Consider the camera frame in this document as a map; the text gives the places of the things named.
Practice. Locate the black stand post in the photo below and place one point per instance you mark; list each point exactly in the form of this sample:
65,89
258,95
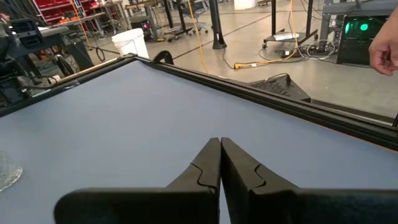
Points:
217,25

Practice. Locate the person's forearm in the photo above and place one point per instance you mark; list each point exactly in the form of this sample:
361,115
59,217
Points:
394,18

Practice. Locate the white plastic bucket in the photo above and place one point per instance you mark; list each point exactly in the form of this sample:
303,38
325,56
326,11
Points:
130,43

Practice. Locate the clear glass vase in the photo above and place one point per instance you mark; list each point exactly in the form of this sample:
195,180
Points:
7,172

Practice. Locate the red storage shelving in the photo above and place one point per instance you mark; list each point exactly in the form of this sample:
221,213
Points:
53,7

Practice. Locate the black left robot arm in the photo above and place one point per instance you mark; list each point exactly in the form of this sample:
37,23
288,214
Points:
9,71

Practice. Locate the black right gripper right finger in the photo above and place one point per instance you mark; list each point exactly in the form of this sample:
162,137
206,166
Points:
280,205

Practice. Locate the black rolling stand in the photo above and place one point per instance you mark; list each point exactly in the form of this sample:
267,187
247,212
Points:
289,37

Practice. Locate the person's hand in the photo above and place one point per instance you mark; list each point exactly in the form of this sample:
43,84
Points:
385,53

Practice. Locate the computer tower green lights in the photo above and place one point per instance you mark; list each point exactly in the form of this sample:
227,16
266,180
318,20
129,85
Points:
357,43

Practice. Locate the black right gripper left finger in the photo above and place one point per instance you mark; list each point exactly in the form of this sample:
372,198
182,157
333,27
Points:
140,205

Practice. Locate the black table frame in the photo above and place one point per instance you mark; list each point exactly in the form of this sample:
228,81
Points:
217,83

